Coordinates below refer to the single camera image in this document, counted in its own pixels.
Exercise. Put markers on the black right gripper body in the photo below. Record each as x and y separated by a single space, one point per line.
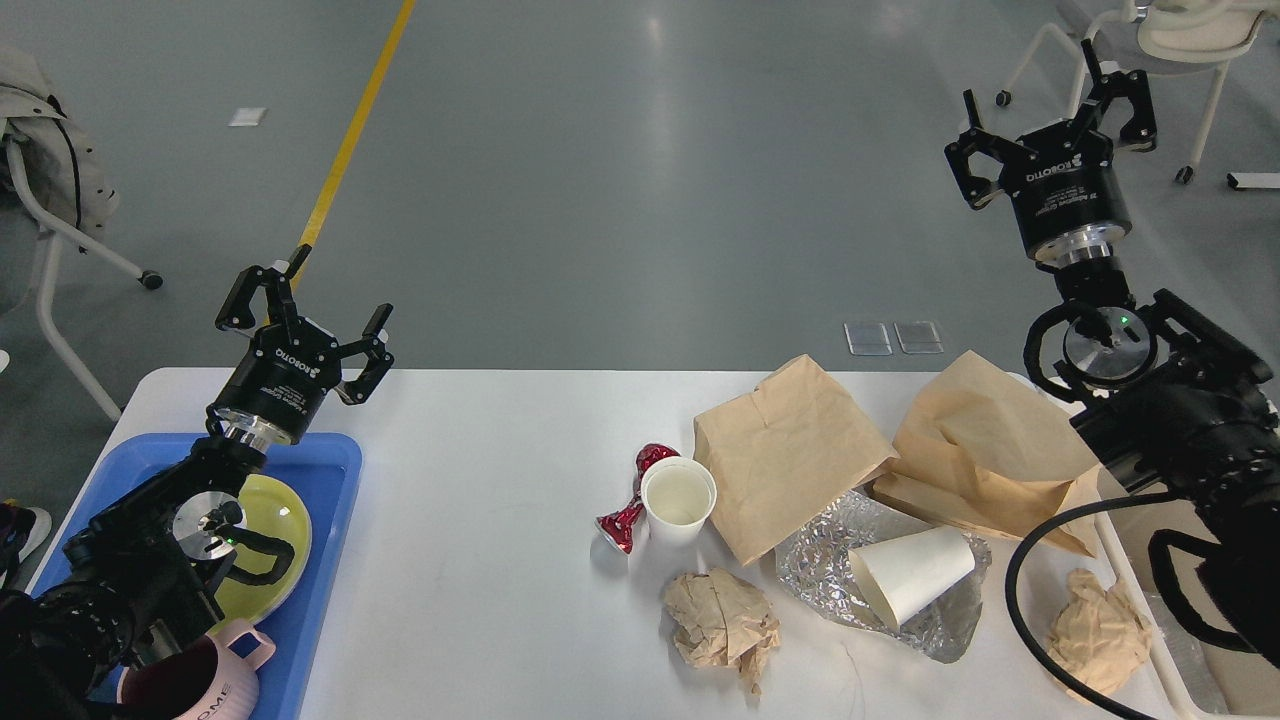
1065 195

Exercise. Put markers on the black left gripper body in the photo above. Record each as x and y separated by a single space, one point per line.
281 382

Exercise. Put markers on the yellow plastic plate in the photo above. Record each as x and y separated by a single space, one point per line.
272 509

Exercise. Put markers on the brown paper bag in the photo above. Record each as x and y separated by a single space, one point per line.
782 453
982 451

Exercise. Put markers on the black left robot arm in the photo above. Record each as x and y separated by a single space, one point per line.
144 571

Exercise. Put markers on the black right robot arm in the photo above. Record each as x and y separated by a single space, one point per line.
1097 341

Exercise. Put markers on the white chair right background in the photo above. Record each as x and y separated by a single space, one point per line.
1165 38

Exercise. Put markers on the white chair background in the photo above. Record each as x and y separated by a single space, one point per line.
58 236
1165 38

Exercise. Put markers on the blue plastic tray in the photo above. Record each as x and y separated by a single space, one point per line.
324 470

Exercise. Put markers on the white chair left background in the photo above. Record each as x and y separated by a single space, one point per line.
58 236

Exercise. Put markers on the beige jacket on chair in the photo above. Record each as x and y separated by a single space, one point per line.
64 169

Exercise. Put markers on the white shoe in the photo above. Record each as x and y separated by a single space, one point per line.
23 529

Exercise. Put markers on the pink mug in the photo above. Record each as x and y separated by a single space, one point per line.
216 678

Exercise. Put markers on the red crumpled foil wrapper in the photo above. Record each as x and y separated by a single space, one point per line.
618 527

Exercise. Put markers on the upright white paper cup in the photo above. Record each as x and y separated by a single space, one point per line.
678 495

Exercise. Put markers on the lying white paper cup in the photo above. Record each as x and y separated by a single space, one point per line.
900 576

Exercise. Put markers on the silver foil bag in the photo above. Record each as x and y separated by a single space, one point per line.
813 565

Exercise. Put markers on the crumpled brown paper ball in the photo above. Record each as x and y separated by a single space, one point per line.
723 621

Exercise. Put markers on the white plastic bin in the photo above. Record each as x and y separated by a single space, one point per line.
1168 439

